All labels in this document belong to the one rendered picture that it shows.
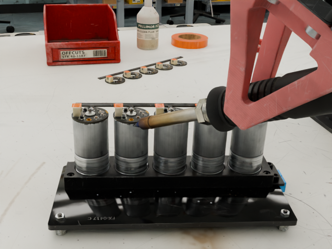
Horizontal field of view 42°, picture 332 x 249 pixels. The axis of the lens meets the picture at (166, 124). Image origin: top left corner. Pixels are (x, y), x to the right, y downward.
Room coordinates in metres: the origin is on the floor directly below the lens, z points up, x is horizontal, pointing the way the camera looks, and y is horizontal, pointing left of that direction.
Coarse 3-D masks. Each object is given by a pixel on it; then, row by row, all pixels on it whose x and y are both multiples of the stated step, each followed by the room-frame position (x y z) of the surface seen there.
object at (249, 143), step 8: (248, 128) 0.27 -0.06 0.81; (256, 128) 0.27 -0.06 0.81; (264, 128) 0.27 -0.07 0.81; (232, 136) 0.27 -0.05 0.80; (240, 136) 0.27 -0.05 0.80; (248, 136) 0.27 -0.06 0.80; (256, 136) 0.27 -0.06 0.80; (264, 136) 0.27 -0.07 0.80; (232, 144) 0.27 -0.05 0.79; (240, 144) 0.27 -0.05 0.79; (248, 144) 0.27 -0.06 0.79; (256, 144) 0.27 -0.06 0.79; (232, 152) 0.27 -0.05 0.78; (240, 152) 0.27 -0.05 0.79; (248, 152) 0.27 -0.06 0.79; (256, 152) 0.27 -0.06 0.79; (232, 160) 0.27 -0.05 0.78; (240, 160) 0.27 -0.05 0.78; (248, 160) 0.26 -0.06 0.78; (256, 160) 0.27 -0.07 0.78; (232, 168) 0.27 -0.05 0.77; (240, 168) 0.27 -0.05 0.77; (248, 168) 0.26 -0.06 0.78; (256, 168) 0.27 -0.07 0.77
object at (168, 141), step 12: (156, 132) 0.27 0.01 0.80; (168, 132) 0.26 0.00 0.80; (180, 132) 0.26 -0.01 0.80; (156, 144) 0.27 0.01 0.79; (168, 144) 0.26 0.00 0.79; (180, 144) 0.26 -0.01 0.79; (156, 156) 0.26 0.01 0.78; (168, 156) 0.26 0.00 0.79; (180, 156) 0.26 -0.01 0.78; (156, 168) 0.26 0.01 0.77; (168, 168) 0.26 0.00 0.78; (180, 168) 0.26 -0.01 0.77
